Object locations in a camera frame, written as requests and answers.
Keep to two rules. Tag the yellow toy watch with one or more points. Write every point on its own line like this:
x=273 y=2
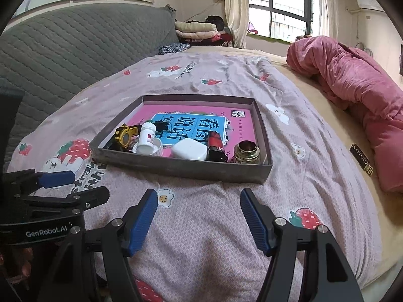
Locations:
x=124 y=135

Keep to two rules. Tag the white pill bottle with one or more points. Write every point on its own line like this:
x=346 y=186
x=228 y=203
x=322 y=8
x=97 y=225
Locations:
x=146 y=138

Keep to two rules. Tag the pink and red folded clothes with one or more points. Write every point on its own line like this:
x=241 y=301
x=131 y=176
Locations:
x=204 y=37

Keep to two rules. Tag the white plastic cap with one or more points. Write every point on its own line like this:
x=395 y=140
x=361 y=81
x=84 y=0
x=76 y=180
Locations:
x=158 y=151

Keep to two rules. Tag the metal chair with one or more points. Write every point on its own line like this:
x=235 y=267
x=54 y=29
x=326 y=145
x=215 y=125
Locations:
x=364 y=49

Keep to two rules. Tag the cream curtain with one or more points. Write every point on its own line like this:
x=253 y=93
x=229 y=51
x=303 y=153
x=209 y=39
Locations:
x=236 y=6
x=324 y=6

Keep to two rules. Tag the grey quilted headboard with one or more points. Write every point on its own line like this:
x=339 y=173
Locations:
x=78 y=47

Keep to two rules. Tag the black hair clip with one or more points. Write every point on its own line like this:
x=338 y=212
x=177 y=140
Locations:
x=161 y=127

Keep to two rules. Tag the lilac printed blanket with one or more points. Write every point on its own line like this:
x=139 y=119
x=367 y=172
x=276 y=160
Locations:
x=204 y=226

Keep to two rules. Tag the window with dark frame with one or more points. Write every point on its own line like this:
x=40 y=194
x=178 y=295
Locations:
x=283 y=6

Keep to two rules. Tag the red and black lighter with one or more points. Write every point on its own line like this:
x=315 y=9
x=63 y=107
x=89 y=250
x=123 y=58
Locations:
x=215 y=140

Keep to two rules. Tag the small glass jar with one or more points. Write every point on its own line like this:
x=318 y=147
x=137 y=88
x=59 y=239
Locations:
x=247 y=154

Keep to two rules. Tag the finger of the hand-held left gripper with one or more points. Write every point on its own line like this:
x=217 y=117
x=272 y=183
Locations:
x=55 y=178
x=91 y=195

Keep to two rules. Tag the black garment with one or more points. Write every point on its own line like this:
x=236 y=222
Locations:
x=215 y=21

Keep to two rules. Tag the pink quilt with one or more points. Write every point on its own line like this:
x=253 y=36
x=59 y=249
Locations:
x=362 y=85

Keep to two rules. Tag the beige bed sheet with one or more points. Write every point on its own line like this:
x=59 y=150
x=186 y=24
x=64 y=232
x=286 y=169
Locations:
x=330 y=125

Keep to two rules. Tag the white earbuds case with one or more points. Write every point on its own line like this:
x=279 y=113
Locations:
x=189 y=149

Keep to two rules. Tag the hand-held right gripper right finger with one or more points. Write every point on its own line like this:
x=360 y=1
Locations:
x=255 y=223

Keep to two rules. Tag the pink book with blue title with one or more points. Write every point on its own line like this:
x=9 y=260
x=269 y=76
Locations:
x=242 y=129

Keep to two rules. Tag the grey cardboard box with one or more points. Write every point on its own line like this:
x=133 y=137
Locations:
x=189 y=168

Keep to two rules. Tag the dark floral cloth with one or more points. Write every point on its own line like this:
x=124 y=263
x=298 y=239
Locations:
x=174 y=49

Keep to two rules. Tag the white air conditioner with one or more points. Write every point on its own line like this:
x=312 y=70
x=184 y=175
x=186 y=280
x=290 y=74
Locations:
x=371 y=4

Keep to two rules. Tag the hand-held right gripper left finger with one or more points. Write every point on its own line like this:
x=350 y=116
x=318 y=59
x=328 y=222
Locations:
x=141 y=226

